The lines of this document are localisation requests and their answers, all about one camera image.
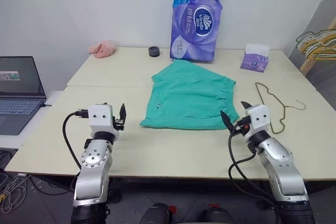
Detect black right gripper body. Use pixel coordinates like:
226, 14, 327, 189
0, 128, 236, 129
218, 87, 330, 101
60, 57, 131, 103
233, 116, 253, 137

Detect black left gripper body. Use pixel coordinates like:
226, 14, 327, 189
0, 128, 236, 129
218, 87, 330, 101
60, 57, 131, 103
112, 114, 126, 132

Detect olive wire hanger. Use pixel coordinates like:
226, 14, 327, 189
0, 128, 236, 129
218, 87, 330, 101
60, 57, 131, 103
255, 81, 307, 134

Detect green shorts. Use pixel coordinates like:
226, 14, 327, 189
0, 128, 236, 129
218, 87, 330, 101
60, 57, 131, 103
139, 58, 240, 131

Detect small purple tissue pack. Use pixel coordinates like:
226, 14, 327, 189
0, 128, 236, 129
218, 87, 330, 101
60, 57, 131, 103
239, 43, 271, 73

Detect pink fluffy cloth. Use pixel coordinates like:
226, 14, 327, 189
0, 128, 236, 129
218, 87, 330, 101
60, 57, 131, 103
88, 40, 118, 59

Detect wooden clothes rack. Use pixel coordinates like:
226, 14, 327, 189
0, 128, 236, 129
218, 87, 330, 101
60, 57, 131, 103
300, 15, 336, 77

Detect rack of hangers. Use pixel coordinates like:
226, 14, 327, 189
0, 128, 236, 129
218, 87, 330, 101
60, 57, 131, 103
299, 35, 336, 61

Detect grey laptop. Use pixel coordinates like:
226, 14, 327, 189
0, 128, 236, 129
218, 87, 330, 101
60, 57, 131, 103
0, 56, 47, 136

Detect dark rounded shape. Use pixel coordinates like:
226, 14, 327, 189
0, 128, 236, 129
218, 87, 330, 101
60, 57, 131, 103
201, 203, 236, 224
138, 202, 176, 224

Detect large purple tissue pack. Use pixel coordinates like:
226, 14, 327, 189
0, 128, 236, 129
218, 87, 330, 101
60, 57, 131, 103
169, 0, 225, 64

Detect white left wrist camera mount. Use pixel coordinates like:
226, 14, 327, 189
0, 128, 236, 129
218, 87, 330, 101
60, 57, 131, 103
87, 104, 119, 138

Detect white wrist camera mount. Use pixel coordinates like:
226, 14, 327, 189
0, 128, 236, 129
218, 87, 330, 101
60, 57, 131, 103
87, 104, 119, 138
243, 104, 271, 145

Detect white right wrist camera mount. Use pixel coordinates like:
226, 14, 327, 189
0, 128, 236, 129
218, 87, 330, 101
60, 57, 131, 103
243, 104, 271, 145

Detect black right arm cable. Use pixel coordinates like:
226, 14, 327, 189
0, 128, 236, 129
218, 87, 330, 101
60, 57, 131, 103
227, 129, 279, 209

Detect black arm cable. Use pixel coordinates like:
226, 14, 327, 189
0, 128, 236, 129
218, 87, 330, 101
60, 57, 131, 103
62, 109, 89, 169
227, 129, 279, 209

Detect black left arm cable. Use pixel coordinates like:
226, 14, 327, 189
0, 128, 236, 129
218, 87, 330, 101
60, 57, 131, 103
62, 109, 89, 169

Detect white floor cable tangle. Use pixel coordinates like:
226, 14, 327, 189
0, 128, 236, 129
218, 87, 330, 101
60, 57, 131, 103
0, 173, 28, 209

